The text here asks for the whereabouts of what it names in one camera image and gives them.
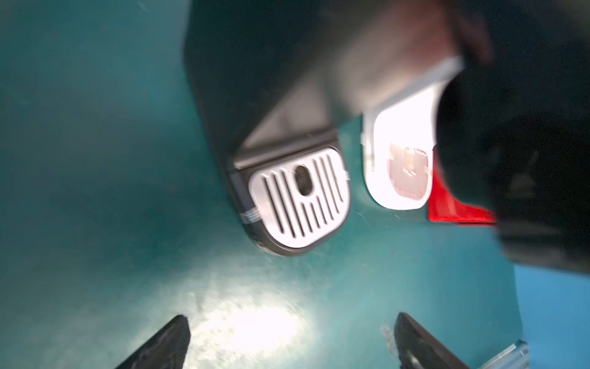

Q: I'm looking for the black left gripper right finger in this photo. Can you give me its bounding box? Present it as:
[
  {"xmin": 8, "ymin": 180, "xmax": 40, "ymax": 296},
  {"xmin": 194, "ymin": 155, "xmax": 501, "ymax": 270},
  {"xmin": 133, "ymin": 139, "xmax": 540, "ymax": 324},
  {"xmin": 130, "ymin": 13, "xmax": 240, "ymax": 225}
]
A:
[{"xmin": 393, "ymin": 312, "xmax": 469, "ymax": 369}]

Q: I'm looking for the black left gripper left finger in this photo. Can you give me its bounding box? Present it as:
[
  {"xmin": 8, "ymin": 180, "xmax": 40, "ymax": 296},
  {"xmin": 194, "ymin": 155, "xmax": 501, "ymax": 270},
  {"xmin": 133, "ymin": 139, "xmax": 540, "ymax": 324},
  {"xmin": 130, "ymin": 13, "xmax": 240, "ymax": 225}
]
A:
[{"xmin": 117, "ymin": 315, "xmax": 191, "ymax": 369}]

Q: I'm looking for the red coffee machine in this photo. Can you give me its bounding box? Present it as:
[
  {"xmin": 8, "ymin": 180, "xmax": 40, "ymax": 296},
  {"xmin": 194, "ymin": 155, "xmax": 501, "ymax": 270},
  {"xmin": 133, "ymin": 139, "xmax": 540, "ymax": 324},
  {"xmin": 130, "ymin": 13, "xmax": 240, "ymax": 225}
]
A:
[{"xmin": 427, "ymin": 167, "xmax": 496, "ymax": 227}]

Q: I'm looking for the white coffee machine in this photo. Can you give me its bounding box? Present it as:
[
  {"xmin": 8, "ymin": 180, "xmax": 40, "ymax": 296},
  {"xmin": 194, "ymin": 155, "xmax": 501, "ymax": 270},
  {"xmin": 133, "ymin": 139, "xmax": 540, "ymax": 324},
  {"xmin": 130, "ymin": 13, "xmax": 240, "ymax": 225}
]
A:
[{"xmin": 361, "ymin": 57, "xmax": 463, "ymax": 211}]

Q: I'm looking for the black coffee machine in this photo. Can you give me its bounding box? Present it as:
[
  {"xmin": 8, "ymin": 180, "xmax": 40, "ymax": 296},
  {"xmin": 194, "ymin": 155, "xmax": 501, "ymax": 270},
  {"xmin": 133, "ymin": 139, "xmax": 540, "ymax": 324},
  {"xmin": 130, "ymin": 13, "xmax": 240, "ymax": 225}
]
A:
[{"xmin": 183, "ymin": 0, "xmax": 462, "ymax": 258}]

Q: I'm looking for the aluminium frame rail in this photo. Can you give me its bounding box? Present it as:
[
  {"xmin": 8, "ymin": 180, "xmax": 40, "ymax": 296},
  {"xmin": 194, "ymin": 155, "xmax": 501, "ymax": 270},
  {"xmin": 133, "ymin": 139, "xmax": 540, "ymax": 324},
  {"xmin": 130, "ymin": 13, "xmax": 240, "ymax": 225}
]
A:
[{"xmin": 479, "ymin": 341, "xmax": 530, "ymax": 369}]

